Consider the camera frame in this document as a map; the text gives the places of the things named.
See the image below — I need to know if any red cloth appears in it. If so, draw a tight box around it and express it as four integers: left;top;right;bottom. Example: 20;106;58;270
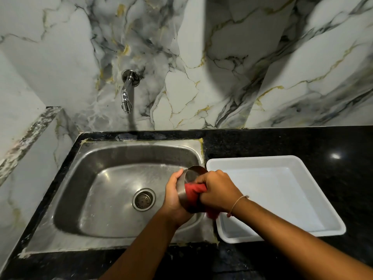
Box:
184;183;221;220

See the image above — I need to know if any chrome wall tap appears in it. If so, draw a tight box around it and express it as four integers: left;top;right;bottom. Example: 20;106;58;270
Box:
121;69;141;114

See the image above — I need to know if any person's right hand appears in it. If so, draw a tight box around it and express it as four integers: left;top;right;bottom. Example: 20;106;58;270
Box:
194;170;244;213

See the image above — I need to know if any person's right forearm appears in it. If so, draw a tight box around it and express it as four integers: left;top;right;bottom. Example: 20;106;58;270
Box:
232;196;373;280

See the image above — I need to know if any steel cup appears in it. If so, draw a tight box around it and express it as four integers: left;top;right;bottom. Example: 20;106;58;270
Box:
176;165;209;214

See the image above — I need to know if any white plastic tray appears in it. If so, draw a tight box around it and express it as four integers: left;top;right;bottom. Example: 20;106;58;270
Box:
206;155;347;244

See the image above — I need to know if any thin string bracelet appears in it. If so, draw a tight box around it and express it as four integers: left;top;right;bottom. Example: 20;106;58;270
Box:
227;195;250;218

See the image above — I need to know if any person's left forearm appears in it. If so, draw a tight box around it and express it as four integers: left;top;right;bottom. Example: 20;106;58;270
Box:
98;214;194;280

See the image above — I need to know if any person's left hand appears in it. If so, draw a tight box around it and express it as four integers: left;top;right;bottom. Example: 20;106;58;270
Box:
161;169;194;228

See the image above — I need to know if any sink drain strainer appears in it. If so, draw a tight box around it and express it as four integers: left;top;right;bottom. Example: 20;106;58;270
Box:
132;188;156;212

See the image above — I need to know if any stainless steel sink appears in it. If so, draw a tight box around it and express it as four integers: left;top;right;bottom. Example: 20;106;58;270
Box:
26;139;219;254

